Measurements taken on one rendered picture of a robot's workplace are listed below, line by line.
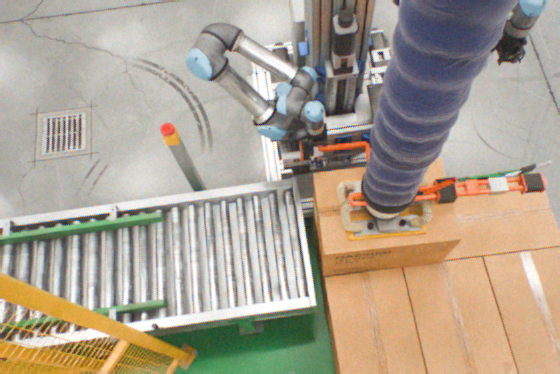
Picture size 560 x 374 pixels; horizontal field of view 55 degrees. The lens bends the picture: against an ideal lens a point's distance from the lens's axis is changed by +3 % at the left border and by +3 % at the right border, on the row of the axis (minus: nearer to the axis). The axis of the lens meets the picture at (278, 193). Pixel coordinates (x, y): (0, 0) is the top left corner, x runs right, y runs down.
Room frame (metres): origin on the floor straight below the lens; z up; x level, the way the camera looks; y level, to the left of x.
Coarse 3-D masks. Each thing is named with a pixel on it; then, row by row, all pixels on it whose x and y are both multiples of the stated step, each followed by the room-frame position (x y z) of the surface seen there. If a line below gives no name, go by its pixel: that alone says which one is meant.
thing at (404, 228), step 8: (400, 216) 0.70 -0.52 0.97; (408, 216) 0.70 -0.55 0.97; (416, 216) 0.69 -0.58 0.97; (368, 224) 0.69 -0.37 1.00; (376, 224) 0.69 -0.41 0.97; (400, 224) 0.66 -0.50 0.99; (408, 224) 0.66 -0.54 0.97; (352, 232) 0.67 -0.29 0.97; (360, 232) 0.66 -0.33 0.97; (368, 232) 0.66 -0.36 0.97; (376, 232) 0.65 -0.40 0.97; (384, 232) 0.64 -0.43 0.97; (392, 232) 0.64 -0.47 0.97; (400, 232) 0.63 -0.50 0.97; (408, 232) 0.63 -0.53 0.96; (416, 232) 0.62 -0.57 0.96; (424, 232) 0.62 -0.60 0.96; (352, 240) 0.64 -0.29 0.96
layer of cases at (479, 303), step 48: (480, 240) 0.64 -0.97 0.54; (528, 240) 0.60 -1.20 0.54; (336, 288) 0.52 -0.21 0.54; (384, 288) 0.48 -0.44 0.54; (432, 288) 0.45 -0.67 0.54; (480, 288) 0.41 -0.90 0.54; (528, 288) 0.37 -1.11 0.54; (336, 336) 0.30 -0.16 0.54; (384, 336) 0.26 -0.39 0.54; (432, 336) 0.22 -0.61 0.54; (480, 336) 0.19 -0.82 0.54; (528, 336) 0.16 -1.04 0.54
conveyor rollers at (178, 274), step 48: (288, 192) 1.08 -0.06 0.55; (96, 240) 1.01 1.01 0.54; (144, 240) 0.96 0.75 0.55; (192, 240) 0.91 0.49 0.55; (240, 240) 0.86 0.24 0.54; (96, 288) 0.75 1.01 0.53; (144, 288) 0.70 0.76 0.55; (192, 288) 0.65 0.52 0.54; (288, 288) 0.57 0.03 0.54; (0, 336) 0.59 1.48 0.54
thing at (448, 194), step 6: (438, 180) 0.79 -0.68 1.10; (444, 180) 0.79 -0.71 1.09; (450, 186) 0.76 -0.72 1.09; (456, 186) 0.75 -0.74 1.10; (438, 192) 0.74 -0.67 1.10; (444, 192) 0.74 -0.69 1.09; (450, 192) 0.73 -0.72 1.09; (456, 192) 0.72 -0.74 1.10; (438, 198) 0.71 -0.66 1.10; (444, 198) 0.71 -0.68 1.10; (450, 198) 0.70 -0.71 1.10; (456, 198) 0.70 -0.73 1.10
